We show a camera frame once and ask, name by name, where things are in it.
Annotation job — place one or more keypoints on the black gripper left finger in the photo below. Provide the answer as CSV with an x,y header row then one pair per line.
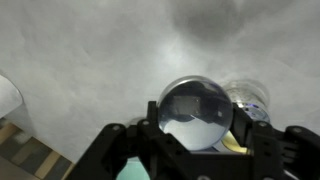
x,y
152,140

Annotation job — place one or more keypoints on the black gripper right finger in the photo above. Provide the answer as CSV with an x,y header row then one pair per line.
x,y
249,134

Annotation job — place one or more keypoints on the silver bottle jar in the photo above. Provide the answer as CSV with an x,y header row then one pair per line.
x,y
250,95

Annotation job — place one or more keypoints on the mint green bowl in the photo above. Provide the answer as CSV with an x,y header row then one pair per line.
x,y
133,170

